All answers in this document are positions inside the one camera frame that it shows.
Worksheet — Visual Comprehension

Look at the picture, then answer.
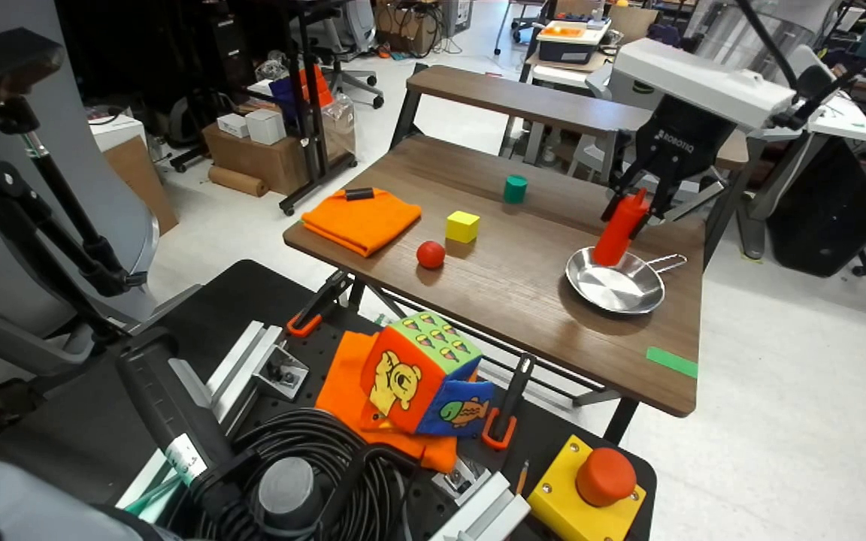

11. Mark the box with orange lid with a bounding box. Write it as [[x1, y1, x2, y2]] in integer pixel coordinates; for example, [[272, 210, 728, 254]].
[[532, 14, 612, 71]]

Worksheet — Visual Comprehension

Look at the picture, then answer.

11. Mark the black camera on tripod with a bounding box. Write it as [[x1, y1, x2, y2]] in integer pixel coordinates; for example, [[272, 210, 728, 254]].
[[0, 26, 67, 109]]

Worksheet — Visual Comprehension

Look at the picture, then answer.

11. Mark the silver metal pan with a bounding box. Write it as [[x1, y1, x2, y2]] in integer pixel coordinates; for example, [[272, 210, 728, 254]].
[[563, 244, 690, 319]]

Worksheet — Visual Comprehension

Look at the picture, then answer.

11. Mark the black coiled cable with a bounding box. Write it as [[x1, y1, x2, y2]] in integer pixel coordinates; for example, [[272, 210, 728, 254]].
[[173, 402, 427, 541]]

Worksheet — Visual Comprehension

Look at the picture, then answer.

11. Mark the black upholstered chair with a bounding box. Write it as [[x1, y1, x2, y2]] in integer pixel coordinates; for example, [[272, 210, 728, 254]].
[[764, 132, 866, 280]]

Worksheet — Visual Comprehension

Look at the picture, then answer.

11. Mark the red ball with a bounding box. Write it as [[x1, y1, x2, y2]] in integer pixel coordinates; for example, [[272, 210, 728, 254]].
[[414, 239, 447, 273]]

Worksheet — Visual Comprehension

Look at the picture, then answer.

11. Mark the black clamp orange handle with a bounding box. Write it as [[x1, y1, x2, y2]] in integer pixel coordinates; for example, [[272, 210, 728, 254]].
[[283, 269, 354, 343], [477, 354, 539, 456]]

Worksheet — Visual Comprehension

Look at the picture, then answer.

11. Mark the colourful plush cube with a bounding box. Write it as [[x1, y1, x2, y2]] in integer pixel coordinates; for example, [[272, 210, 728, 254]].
[[358, 311, 503, 439]]

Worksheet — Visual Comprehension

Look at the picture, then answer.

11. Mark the red emergency button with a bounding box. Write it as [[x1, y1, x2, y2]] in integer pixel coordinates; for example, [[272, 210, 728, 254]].
[[570, 445, 639, 512]]

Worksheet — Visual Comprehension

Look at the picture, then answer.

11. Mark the yellow cube block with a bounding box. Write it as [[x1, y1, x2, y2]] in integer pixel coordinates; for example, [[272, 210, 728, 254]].
[[441, 207, 485, 248]]

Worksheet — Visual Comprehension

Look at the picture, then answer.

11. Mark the tall cardboard box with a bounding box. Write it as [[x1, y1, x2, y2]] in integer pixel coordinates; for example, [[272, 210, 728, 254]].
[[99, 132, 184, 239]]

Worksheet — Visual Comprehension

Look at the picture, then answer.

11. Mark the white small box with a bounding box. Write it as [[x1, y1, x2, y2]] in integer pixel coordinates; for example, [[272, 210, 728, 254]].
[[242, 106, 289, 148], [212, 112, 253, 143]]

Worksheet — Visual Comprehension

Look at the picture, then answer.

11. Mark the yellow button box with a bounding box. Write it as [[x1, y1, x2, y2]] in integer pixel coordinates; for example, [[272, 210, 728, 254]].
[[525, 433, 650, 541]]

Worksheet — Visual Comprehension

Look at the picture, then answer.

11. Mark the wooden table shelf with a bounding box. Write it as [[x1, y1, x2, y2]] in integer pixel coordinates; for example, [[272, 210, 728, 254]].
[[406, 65, 751, 169]]

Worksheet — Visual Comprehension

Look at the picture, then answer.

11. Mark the brown cardboard roll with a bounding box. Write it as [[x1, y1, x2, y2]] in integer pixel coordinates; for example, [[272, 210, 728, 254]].
[[204, 163, 271, 203]]

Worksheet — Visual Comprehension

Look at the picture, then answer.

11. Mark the orange squeeze bottle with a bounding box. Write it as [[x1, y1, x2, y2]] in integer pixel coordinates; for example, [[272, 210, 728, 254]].
[[593, 191, 651, 270]]

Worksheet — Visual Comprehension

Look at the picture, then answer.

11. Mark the large open cardboard box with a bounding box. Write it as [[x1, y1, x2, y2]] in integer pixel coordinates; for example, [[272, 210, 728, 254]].
[[200, 94, 358, 198]]

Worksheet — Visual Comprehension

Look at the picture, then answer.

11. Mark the grey round knob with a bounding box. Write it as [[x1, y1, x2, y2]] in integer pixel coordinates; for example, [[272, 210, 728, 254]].
[[253, 454, 321, 529]]

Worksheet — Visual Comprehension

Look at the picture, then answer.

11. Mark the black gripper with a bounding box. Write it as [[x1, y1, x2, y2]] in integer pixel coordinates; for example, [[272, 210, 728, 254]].
[[601, 94, 739, 222]]

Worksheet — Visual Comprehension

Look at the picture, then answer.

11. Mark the folded orange cloth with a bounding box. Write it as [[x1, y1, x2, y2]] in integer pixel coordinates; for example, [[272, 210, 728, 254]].
[[297, 185, 425, 261]]

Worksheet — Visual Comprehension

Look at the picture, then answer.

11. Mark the green tape strip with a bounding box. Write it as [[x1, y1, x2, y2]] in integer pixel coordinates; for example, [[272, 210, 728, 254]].
[[644, 343, 699, 383]]

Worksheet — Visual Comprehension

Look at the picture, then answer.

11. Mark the crumpled orange cloth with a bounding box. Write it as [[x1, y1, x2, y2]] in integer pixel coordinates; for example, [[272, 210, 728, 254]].
[[313, 327, 462, 479]]

